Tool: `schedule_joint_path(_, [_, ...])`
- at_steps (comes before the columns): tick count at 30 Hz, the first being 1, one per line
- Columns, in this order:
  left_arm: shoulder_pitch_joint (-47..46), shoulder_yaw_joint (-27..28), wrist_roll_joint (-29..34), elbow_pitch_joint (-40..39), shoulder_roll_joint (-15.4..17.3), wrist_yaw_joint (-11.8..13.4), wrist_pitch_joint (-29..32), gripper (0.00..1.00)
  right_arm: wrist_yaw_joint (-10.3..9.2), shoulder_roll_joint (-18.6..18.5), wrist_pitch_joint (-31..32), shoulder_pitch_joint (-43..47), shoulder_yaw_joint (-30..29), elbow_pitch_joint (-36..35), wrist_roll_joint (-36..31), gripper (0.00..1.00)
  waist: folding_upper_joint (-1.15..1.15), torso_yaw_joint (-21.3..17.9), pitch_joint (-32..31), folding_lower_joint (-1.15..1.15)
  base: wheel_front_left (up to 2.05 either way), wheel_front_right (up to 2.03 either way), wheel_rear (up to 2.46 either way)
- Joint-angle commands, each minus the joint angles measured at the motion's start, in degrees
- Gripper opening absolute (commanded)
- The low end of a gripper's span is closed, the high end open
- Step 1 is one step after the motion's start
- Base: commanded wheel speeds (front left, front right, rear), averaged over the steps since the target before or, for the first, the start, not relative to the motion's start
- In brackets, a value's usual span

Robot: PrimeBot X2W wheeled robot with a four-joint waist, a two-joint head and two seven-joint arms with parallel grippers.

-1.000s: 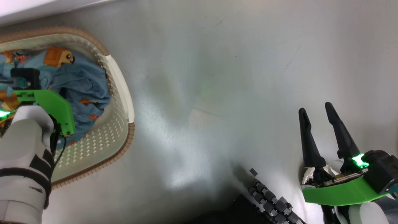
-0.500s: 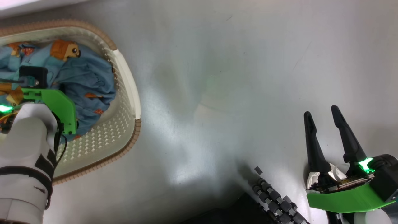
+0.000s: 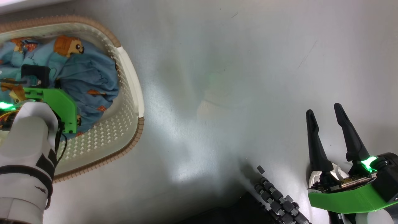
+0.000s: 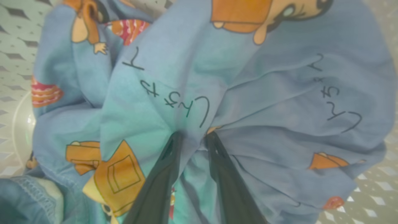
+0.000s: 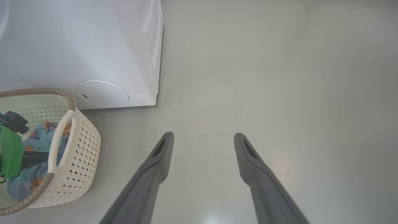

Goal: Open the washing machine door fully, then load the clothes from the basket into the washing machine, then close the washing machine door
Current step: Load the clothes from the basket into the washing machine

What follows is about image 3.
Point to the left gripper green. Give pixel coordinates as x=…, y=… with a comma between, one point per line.
x=62, y=102

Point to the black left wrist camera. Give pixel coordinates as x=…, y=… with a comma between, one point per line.
x=35, y=73

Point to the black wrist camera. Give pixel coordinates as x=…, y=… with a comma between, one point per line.
x=387, y=177
x=35, y=73

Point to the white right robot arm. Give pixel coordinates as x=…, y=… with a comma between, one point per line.
x=373, y=218

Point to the blue animal face garment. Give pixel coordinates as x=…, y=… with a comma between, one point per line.
x=90, y=77

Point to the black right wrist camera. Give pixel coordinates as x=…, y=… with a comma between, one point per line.
x=387, y=177

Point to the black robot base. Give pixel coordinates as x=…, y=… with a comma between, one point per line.
x=230, y=211

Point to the cream perforated laundry basket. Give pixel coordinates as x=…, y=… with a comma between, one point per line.
x=105, y=137

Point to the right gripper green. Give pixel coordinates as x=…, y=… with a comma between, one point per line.
x=345, y=199

